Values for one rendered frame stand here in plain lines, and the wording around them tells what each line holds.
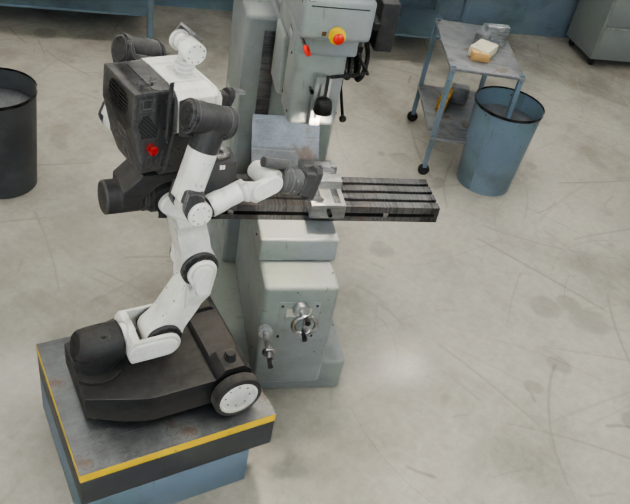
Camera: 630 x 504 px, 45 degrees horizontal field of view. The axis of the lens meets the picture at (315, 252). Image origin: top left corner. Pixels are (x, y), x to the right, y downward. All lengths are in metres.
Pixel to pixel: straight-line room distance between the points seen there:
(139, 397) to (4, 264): 1.66
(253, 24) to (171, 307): 1.26
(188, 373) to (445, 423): 1.39
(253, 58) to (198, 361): 1.33
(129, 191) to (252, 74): 1.19
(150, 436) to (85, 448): 0.24
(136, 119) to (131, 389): 1.13
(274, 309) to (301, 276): 0.18
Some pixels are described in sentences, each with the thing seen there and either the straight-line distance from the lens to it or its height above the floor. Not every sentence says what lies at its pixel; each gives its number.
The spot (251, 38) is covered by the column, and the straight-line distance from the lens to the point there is 3.39.
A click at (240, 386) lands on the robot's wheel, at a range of 2.97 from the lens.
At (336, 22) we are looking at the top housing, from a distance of 2.76.
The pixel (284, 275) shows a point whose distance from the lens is 3.21.
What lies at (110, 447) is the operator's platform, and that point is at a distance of 3.01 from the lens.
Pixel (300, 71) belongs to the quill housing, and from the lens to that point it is 2.96.
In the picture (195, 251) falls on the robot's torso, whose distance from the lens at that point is 2.72.
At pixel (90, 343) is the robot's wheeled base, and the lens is 2.88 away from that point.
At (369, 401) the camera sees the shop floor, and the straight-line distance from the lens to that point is 3.79.
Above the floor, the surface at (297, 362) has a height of 0.28.
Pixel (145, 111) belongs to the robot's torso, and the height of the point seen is 1.71.
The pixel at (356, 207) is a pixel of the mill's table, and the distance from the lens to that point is 3.33.
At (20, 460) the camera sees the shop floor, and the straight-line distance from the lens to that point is 3.50.
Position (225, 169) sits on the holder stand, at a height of 1.09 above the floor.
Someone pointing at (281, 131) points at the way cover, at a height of 1.03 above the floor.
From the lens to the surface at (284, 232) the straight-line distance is 3.24.
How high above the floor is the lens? 2.83
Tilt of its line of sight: 39 degrees down
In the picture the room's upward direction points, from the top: 11 degrees clockwise
